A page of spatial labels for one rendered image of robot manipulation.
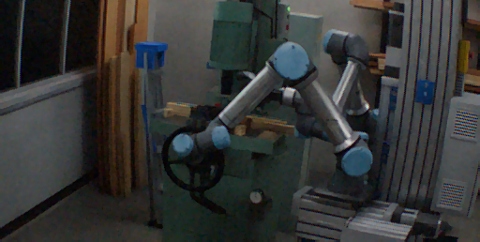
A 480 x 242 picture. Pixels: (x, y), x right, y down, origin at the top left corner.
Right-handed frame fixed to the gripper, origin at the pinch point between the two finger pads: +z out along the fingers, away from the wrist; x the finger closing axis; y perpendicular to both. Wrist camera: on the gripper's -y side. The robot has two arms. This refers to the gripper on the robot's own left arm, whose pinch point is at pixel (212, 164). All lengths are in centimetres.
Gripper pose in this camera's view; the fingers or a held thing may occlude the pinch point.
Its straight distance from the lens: 237.8
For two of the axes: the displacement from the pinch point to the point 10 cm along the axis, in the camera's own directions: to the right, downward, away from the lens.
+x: 9.4, 1.5, -3.1
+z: 2.5, 3.5, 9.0
